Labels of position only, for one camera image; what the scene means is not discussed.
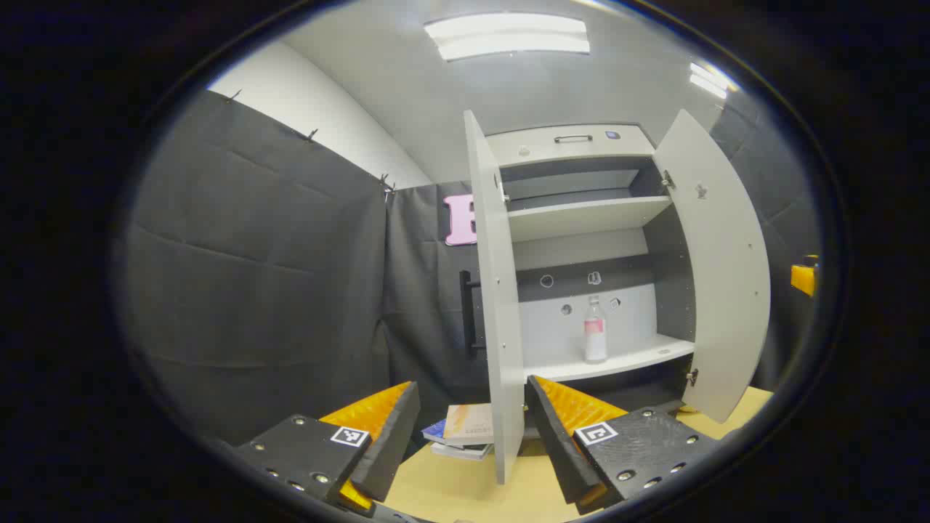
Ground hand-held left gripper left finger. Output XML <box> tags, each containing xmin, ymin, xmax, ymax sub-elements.
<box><xmin>236</xmin><ymin>381</ymin><xmax>422</xmax><ymax>514</ymax></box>

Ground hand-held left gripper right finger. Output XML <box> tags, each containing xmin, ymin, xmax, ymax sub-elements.
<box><xmin>525</xmin><ymin>375</ymin><xmax>727</xmax><ymax>515</ymax></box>

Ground grey cabinet door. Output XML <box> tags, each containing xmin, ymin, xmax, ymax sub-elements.
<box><xmin>464</xmin><ymin>110</ymin><xmax>526</xmax><ymax>485</ymax></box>
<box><xmin>652</xmin><ymin>109</ymin><xmax>772</xmax><ymax>424</ymax></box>

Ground clear plastic bottle pink label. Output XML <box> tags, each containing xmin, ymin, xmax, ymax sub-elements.
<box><xmin>583</xmin><ymin>294</ymin><xmax>609</xmax><ymax>364</ymax></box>

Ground grey cabinet with shelves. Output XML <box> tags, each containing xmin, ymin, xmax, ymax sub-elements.
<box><xmin>480</xmin><ymin>123</ymin><xmax>698</xmax><ymax>421</ymax></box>

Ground white book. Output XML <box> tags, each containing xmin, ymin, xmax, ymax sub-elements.
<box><xmin>430</xmin><ymin>441</ymin><xmax>495</xmax><ymax>461</ymax></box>

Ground beige cover book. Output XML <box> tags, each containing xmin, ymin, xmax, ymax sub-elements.
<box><xmin>443</xmin><ymin>404</ymin><xmax>496</xmax><ymax>447</ymax></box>

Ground black backdrop cloth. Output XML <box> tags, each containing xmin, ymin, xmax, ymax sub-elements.
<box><xmin>116</xmin><ymin>89</ymin><xmax>825</xmax><ymax>447</ymax></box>

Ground small ceiling light panel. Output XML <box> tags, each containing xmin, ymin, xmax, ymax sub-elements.
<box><xmin>689</xmin><ymin>62</ymin><xmax>739</xmax><ymax>100</ymax></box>

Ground large ceiling light panel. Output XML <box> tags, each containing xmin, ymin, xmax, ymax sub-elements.
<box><xmin>424</xmin><ymin>13</ymin><xmax>591</xmax><ymax>62</ymax></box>

